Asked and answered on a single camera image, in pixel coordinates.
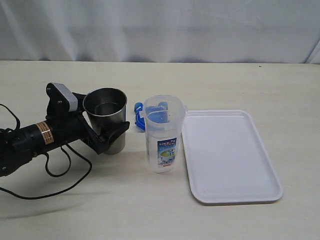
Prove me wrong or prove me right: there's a blue container lid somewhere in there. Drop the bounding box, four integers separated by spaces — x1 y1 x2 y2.
134 102 145 131

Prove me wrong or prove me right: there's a white plastic tray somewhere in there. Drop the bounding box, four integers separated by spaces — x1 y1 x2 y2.
182 109 284 205

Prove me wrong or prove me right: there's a white backdrop curtain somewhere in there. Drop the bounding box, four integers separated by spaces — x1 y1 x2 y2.
0 0 320 64

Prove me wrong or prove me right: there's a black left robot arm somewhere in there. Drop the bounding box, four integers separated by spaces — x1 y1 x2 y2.
0 82 130 177

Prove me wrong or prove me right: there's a clear plastic container with label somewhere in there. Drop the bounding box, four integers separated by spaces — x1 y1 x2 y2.
139 95 186 173

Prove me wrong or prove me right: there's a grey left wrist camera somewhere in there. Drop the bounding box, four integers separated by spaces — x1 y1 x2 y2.
48 82 78 112

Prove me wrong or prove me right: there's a stainless steel cup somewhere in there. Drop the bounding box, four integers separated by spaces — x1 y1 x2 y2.
83 87 127 155

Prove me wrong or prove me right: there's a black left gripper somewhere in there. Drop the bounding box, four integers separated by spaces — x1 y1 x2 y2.
45 84 130 154

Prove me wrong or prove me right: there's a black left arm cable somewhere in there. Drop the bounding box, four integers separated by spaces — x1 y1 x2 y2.
0 103 93 200

